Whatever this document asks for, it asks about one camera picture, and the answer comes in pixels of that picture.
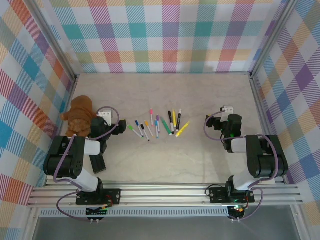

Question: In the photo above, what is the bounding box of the thick black cap marker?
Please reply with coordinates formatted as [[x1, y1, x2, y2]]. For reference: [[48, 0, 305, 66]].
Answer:
[[167, 110, 175, 133]]

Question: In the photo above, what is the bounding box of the thick green marker pen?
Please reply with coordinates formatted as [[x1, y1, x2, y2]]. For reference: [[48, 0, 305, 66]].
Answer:
[[160, 116, 173, 137]]

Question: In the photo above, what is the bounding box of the thin green cap marker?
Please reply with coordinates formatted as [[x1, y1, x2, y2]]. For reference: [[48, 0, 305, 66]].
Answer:
[[127, 124, 144, 139]]

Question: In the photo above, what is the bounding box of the thin black cap marker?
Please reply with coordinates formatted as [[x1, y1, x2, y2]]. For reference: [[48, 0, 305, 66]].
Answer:
[[140, 123, 151, 143]]

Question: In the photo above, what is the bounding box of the thin orange cap marker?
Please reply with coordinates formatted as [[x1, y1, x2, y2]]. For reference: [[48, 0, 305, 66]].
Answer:
[[144, 120, 155, 139]]

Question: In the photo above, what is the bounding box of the brown teddy bear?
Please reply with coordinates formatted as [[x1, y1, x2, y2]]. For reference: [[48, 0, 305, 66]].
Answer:
[[60, 94, 103, 138]]

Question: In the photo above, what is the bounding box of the small black controller board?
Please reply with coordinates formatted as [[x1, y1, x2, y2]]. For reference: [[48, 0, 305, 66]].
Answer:
[[227, 204, 248, 223], [85, 206, 109, 224]]

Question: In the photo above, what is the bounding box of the purple cable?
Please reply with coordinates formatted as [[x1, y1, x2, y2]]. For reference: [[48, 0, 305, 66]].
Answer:
[[53, 106, 121, 223], [203, 110, 280, 222]]

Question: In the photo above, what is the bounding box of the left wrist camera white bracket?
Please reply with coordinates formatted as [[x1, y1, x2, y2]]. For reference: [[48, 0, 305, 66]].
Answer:
[[96, 109, 114, 126]]

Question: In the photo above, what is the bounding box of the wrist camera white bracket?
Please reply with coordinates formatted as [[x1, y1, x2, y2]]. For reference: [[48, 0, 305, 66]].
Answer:
[[96, 109, 114, 126], [219, 105, 235, 121]]

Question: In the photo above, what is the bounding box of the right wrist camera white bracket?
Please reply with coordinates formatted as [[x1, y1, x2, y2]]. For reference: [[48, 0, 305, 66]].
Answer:
[[219, 105, 235, 121]]

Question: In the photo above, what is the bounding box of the thin aluminium table edge rail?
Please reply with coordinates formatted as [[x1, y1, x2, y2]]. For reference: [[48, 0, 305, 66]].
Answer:
[[76, 71, 252, 76]]

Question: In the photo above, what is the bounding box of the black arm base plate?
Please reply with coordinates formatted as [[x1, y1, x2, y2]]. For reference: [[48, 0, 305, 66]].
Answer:
[[208, 186, 256, 204], [75, 188, 123, 206]]

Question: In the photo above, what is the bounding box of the aluminium mounting rail beam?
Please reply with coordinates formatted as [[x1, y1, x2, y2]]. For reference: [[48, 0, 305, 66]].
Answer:
[[26, 183, 305, 209]]

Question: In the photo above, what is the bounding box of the white slotted cable duct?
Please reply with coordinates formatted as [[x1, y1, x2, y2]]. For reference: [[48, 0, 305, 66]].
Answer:
[[39, 208, 230, 218]]

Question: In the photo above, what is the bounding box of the aluminium frame post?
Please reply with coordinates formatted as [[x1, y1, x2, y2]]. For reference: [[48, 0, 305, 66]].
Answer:
[[249, 0, 299, 79], [23, 0, 79, 82]]

